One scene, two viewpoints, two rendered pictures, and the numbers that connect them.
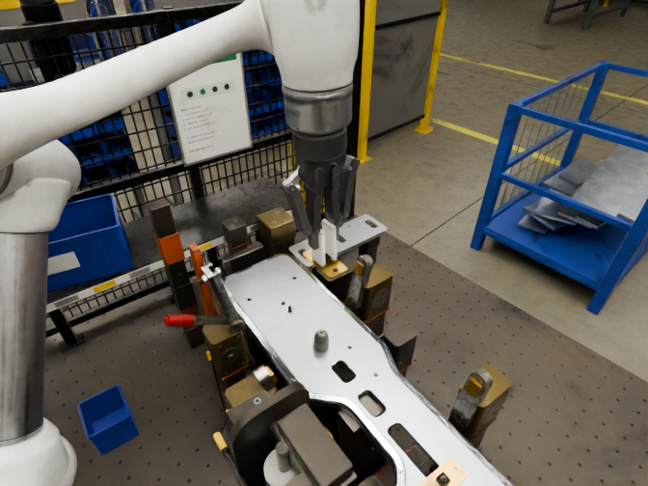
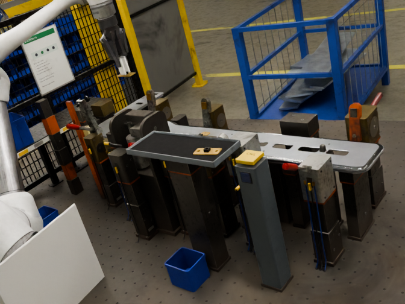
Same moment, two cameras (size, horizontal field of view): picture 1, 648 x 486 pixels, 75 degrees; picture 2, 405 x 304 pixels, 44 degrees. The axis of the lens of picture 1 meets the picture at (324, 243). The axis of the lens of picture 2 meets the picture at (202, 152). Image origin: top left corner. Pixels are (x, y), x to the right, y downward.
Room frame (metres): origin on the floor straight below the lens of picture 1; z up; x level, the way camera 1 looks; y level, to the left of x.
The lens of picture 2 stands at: (-1.50, 0.12, 1.79)
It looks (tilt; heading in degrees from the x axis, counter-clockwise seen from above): 25 degrees down; 350
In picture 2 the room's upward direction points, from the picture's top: 15 degrees counter-clockwise
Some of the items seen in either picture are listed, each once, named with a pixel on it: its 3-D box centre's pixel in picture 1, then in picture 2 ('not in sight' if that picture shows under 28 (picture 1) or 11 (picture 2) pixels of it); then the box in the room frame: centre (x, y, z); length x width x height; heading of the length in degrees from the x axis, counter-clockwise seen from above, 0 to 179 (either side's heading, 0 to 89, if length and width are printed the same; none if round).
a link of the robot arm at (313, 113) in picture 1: (318, 104); (103, 9); (0.55, 0.01, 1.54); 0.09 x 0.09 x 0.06
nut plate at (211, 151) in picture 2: not in sight; (207, 149); (-0.18, -0.12, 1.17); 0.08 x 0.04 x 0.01; 48
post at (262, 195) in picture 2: not in sight; (264, 225); (-0.29, -0.21, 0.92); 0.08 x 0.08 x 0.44; 36
